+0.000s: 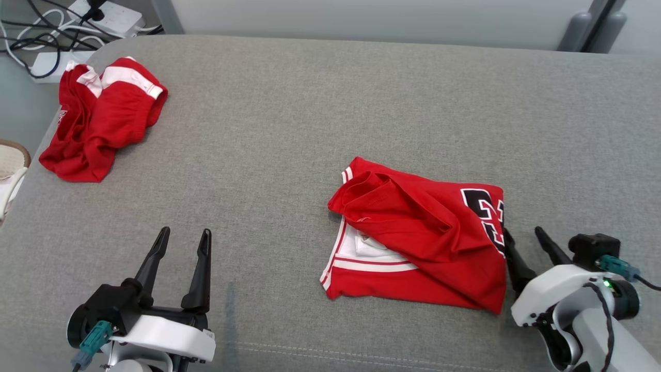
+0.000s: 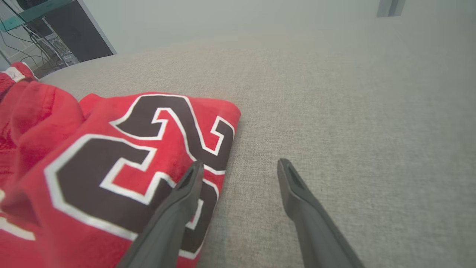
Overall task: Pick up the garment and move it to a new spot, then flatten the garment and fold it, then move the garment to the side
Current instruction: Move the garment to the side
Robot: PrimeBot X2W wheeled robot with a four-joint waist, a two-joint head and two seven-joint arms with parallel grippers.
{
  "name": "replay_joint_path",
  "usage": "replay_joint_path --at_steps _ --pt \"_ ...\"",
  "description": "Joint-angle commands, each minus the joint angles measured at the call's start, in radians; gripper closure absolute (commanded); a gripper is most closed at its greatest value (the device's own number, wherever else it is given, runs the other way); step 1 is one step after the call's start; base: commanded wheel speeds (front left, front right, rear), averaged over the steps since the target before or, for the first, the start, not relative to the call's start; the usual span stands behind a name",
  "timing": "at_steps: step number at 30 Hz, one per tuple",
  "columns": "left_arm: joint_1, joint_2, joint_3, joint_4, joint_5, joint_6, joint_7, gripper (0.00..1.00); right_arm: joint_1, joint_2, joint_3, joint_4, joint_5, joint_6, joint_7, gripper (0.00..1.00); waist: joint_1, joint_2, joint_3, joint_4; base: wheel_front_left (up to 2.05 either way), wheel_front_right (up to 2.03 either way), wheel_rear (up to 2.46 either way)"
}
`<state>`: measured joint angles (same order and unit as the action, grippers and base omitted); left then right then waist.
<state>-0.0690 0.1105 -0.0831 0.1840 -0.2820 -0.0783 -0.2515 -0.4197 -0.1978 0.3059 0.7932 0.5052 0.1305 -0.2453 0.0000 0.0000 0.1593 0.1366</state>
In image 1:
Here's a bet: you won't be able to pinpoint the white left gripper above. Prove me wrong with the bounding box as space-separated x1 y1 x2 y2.
110 226 216 362

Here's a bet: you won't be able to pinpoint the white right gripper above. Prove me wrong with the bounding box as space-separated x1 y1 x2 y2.
502 226 600 329

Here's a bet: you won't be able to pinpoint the red Bulls jersey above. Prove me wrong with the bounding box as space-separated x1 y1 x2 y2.
319 157 508 315

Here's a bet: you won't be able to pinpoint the red shorts white stripes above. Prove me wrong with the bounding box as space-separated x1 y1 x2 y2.
39 56 169 183

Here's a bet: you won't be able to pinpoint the beige woven laundry basket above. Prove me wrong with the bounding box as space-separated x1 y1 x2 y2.
0 138 32 225

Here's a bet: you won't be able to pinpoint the narrow white partition panel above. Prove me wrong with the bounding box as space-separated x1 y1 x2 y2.
609 0 661 56

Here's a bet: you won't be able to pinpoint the black plug adapter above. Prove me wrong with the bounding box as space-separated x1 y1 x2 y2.
83 0 109 22

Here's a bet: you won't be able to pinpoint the wide white partition panel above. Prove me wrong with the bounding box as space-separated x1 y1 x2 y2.
170 0 602 51

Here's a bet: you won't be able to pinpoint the right camera cable teal plug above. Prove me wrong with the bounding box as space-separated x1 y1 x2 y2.
598 255 661 291

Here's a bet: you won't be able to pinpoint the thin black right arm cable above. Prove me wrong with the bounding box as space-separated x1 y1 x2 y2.
583 282 616 372

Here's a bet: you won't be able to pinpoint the dark grey partition post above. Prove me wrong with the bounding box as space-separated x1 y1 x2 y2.
586 0 628 54

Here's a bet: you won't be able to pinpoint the white power strip with cables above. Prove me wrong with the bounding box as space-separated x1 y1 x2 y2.
0 0 162 81

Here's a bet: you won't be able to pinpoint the white power cable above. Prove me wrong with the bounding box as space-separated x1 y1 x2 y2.
0 9 104 70

